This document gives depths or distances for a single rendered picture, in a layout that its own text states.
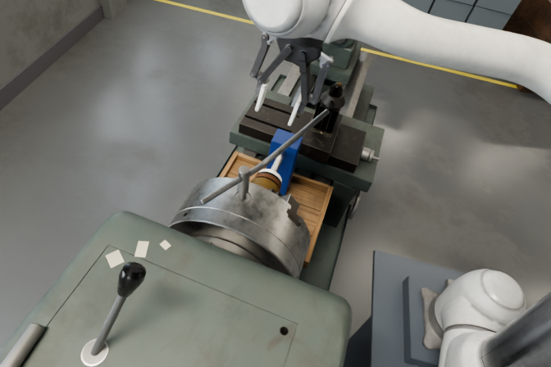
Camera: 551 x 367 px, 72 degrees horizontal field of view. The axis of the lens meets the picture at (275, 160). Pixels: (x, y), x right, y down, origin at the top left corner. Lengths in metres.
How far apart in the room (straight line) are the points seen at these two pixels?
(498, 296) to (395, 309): 0.35
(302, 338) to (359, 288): 1.53
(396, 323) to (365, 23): 1.01
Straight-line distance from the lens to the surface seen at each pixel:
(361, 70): 1.93
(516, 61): 0.58
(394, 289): 1.35
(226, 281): 0.67
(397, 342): 1.28
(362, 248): 2.29
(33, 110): 3.01
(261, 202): 0.78
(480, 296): 1.09
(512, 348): 0.88
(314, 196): 1.27
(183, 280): 0.67
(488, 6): 4.00
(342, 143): 1.34
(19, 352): 0.67
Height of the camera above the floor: 1.87
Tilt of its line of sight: 48 degrees down
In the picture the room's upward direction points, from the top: 12 degrees clockwise
